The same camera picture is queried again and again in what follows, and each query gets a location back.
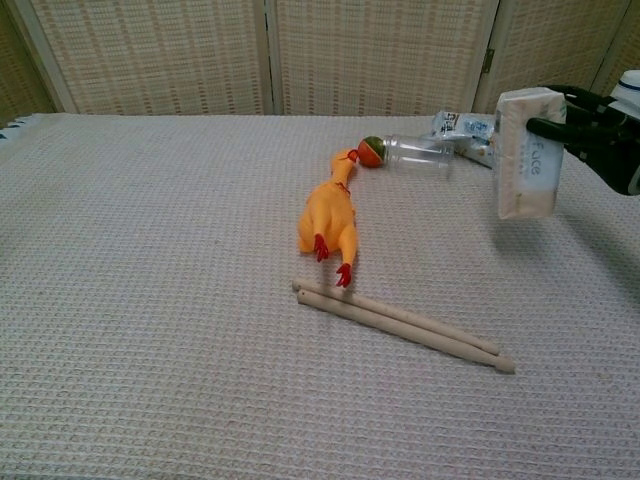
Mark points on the clear bottle with ball cap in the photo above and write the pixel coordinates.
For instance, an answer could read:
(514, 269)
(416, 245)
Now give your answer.
(415, 155)

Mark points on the beige woven tablecloth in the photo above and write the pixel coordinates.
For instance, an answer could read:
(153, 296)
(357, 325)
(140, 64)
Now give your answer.
(150, 300)

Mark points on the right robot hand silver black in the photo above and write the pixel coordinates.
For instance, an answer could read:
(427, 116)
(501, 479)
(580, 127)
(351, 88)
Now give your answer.
(600, 135)

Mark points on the blue white snack packet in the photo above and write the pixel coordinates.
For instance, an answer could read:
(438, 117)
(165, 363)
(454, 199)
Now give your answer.
(465, 127)

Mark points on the yellow rubber chicken toy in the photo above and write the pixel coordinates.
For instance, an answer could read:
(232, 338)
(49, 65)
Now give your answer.
(327, 210)

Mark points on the woven folding screen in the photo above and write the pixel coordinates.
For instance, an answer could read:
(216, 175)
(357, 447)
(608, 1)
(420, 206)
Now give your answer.
(375, 50)

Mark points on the beige tissue box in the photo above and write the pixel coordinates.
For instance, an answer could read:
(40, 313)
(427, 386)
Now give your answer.
(525, 170)

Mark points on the brass screen hinge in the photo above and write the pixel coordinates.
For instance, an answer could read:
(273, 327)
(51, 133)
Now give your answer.
(489, 61)

